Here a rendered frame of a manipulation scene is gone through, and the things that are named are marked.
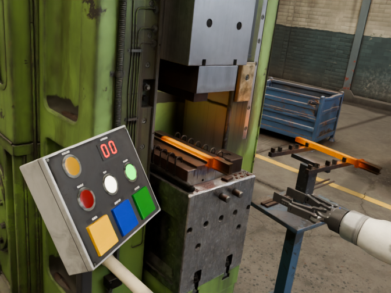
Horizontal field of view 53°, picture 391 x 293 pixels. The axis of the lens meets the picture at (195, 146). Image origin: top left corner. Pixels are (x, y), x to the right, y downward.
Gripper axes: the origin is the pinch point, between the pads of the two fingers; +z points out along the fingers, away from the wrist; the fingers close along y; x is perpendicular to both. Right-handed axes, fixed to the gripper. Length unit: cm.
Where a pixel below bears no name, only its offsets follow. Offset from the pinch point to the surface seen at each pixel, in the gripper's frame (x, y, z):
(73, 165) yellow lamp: 17, -66, 19
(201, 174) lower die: -4.2, -5.7, 35.0
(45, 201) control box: 10, -73, 17
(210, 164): -0.1, -2.6, 33.4
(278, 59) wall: -31, 741, 529
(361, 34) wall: 52, 746, 335
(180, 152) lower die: 0, -4, 50
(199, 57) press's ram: 40, -13, 35
